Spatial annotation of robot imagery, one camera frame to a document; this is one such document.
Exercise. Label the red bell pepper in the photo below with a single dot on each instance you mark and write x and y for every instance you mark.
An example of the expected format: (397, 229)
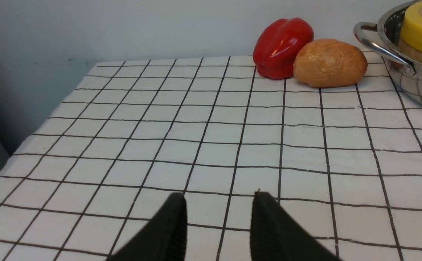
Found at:
(278, 46)

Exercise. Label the brown potato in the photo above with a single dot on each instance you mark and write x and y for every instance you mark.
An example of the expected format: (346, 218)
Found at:
(329, 63)

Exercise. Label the white checkered tablecloth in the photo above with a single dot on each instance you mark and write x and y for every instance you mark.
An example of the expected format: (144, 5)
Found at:
(345, 163)

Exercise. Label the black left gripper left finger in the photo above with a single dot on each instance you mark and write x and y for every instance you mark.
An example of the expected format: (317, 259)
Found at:
(163, 238)

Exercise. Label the stainless steel pot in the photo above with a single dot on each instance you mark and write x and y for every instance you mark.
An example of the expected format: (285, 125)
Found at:
(382, 38)

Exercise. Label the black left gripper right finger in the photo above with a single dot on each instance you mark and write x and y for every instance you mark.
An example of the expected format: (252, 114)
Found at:
(276, 236)

